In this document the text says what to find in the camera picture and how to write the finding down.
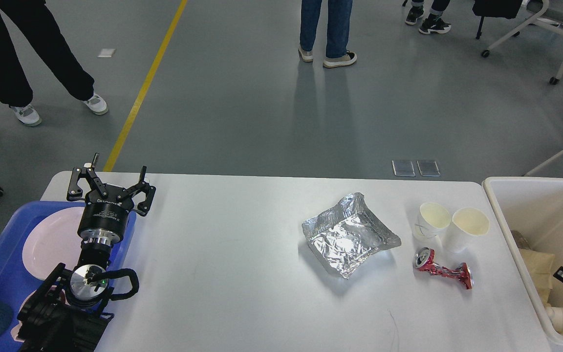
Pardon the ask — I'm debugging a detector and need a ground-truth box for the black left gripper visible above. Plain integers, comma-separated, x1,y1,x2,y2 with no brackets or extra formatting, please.
66,153,156,245

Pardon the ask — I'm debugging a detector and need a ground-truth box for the brown paper bag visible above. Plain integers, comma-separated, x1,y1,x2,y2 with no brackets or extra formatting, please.
519,249,556,307

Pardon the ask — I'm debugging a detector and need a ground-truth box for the pink plate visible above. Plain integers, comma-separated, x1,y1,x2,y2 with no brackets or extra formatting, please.
22,207,84,280

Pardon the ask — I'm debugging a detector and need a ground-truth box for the pink mug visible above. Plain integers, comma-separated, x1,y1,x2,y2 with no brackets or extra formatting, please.
11,291,38,340

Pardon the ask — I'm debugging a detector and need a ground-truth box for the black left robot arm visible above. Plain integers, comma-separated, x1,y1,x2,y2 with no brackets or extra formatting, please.
17,154,156,352

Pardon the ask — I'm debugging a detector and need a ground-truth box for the white roll in bin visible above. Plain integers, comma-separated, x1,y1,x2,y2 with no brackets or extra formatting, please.
544,303,563,335

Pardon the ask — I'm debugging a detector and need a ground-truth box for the grey trash in bin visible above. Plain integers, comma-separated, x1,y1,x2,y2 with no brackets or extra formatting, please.
510,230,533,250

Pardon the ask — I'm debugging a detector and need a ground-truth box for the cream plastic bin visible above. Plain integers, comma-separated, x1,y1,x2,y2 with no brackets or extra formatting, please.
482,177,563,352

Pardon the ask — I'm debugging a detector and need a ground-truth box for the small white cup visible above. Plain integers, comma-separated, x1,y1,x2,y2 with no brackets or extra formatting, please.
442,207,491,253
412,202,452,241

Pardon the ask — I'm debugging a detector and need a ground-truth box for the crushed red soda can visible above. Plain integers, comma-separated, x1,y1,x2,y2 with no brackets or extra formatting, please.
413,247,474,289

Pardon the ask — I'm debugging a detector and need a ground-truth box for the floor socket plate right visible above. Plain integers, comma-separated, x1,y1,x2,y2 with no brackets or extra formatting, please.
416,160,441,177

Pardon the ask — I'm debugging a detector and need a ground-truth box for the floor socket plate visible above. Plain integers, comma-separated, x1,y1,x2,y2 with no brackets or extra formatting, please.
416,160,441,177
391,160,416,177

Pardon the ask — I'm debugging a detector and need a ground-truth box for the person in striped sweater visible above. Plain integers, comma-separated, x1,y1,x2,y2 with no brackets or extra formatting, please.
0,0,108,127

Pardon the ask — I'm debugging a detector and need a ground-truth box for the floor socket plate left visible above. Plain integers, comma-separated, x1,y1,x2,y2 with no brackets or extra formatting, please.
391,160,416,177

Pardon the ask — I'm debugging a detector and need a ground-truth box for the crumpled aluminium foil tray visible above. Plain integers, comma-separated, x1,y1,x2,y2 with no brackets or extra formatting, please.
302,192,402,279

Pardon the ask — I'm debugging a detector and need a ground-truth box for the person in blue jeans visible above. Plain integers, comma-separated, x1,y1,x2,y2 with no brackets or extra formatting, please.
299,0,357,68

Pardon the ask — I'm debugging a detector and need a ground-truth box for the person in dark sneakers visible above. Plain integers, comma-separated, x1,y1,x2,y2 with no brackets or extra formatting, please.
405,0,452,34

